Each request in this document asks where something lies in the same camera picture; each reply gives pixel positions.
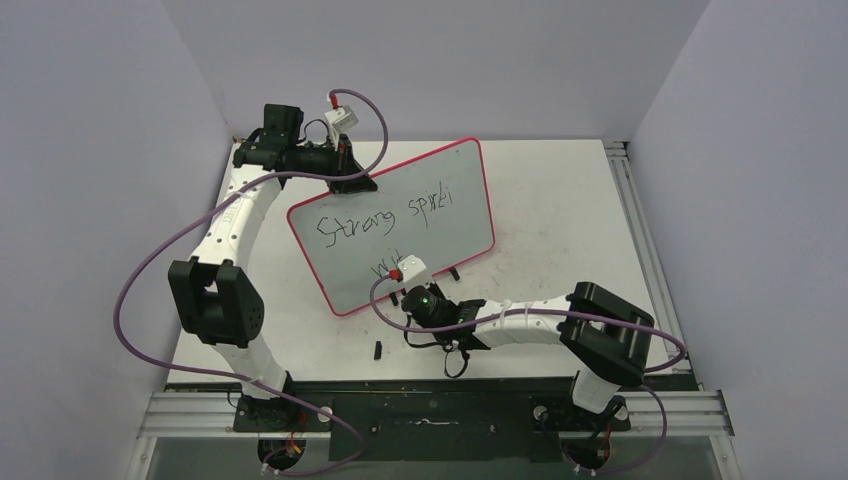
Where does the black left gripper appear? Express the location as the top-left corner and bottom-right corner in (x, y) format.
(291, 135), (378, 196)

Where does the pink framed whiteboard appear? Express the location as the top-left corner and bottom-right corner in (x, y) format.
(287, 138), (496, 316)

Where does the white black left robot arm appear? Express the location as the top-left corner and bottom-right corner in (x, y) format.
(168, 103), (377, 431)

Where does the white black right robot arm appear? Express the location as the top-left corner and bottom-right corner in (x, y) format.
(400, 282), (655, 428)

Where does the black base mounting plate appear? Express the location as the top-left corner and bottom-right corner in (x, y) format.
(233, 377), (631, 462)

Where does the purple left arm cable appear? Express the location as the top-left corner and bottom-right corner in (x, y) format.
(113, 88), (390, 478)

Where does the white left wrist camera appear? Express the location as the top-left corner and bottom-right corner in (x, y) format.
(324, 105), (359, 134)

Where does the aluminium rail right side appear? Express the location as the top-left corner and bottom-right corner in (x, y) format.
(603, 141), (684, 342)

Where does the aluminium rail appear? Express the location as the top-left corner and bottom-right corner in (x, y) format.
(139, 391), (735, 438)
(603, 141), (684, 342)

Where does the aluminium front rail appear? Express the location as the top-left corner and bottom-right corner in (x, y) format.
(139, 391), (735, 438)

